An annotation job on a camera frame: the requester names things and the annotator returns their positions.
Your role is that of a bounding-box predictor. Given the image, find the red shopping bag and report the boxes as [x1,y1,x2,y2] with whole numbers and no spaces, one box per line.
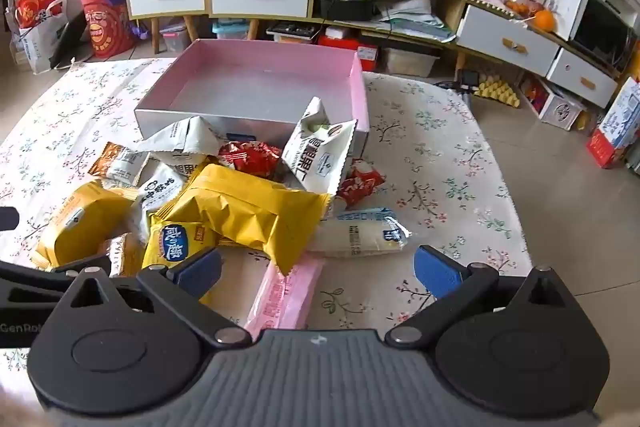
[16,0,56,28]

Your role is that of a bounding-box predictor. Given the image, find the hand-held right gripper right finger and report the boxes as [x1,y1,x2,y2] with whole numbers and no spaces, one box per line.
[384,246,576,349]

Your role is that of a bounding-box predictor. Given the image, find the black flat panel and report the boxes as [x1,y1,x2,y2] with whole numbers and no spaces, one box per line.
[50,9,91,70]

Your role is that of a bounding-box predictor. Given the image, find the clear bin with electronics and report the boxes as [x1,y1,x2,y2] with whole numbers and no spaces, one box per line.
[265,21,318,42]

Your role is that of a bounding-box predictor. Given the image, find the white shopping bag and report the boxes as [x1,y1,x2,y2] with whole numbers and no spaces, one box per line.
[10,0,68,75]

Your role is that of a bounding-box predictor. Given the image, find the clear bin blue lid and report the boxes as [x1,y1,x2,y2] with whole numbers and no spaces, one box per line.
[212,19,250,40]

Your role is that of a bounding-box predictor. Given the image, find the yellow packet small white logo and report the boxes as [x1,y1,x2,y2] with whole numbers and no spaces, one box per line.
[32,181,146,270]

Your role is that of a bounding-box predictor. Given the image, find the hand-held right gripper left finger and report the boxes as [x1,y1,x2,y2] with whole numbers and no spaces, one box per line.
[60,247,253,349]

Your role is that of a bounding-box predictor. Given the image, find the clear plastic bin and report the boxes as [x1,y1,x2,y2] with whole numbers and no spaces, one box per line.
[160,24,192,54]
[382,47,441,78]

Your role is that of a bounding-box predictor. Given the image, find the red yellow gift bag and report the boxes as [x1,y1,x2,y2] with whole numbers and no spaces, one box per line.
[81,0,136,58]

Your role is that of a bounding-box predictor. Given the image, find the clear long packet blue label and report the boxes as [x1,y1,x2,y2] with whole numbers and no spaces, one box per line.
[306,208,413,258]

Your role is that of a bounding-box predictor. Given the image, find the yellow egg tray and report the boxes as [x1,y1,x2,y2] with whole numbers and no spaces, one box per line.
[472,74,521,108]

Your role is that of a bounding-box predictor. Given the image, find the small white snack packet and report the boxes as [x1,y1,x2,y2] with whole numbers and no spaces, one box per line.
[132,162,188,218]

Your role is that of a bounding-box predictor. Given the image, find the large yellow snack packet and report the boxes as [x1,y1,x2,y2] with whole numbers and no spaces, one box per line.
[182,163,332,277]

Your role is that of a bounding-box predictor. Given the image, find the crumpled white snack packet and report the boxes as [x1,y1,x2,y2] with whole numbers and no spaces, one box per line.
[135,117,236,168]

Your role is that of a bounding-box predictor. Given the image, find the red snack packet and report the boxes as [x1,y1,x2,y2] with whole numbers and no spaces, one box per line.
[217,141,283,182]
[337,159,386,210]

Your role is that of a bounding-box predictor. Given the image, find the black handheld device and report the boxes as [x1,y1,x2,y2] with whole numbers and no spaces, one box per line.
[457,69,483,108]

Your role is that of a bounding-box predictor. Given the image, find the orange fruit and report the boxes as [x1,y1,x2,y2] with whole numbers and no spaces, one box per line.
[532,9,557,32]

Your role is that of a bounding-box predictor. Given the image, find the blue white red carton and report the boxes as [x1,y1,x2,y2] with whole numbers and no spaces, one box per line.
[586,77,640,170]

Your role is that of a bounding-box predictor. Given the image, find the pink snack packet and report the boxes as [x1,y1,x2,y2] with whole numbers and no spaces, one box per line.
[244,254,326,340]

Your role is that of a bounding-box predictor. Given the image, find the white orange snack packet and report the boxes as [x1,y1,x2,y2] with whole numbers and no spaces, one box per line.
[89,142,151,188]

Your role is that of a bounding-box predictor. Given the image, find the yellow packet blue round label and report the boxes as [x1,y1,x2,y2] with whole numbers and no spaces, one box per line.
[142,207,223,279]

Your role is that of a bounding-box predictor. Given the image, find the white microwave oven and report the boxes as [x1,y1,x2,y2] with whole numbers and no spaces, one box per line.
[570,0,640,72]

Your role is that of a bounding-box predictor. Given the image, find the long wooden console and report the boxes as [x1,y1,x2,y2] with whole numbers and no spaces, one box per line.
[310,0,636,108]

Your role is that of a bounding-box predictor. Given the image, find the loose stack of papers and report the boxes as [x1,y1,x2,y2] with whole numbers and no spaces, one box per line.
[375,0,456,42]

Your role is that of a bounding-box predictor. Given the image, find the pink cardboard box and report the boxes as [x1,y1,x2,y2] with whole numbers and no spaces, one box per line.
[134,39,371,158]

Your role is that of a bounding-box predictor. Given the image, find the floral tablecloth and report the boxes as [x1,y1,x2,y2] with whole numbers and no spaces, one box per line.
[0,57,533,388]

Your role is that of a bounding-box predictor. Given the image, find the white red patterned box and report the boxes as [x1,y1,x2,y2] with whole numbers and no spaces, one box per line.
[520,74,586,128]

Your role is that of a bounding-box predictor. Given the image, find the jar of small oranges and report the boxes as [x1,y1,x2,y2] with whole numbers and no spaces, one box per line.
[502,0,546,20]

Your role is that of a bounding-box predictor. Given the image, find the small orange snack packet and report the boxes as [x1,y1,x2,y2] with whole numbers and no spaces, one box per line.
[100,234,146,278]

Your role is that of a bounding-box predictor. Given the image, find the white packet black print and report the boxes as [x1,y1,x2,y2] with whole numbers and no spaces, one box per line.
[281,97,358,202]

